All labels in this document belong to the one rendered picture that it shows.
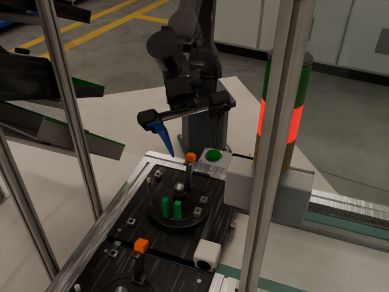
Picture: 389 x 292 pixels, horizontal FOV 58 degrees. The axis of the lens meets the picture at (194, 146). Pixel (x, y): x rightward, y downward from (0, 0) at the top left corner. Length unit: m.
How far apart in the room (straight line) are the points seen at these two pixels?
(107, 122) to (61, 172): 0.28
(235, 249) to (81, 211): 0.43
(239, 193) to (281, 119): 0.17
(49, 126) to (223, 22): 3.32
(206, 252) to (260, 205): 0.24
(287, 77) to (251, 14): 3.41
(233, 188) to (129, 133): 0.77
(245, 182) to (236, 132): 0.73
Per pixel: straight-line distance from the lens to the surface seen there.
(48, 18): 0.63
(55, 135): 0.73
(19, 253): 0.96
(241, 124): 1.27
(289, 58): 0.37
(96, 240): 0.79
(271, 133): 0.42
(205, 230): 0.77
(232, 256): 0.80
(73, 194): 1.05
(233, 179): 0.51
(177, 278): 0.70
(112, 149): 0.88
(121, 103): 1.42
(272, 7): 3.68
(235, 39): 3.91
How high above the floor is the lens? 1.57
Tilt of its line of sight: 38 degrees down
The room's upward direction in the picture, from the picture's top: straight up
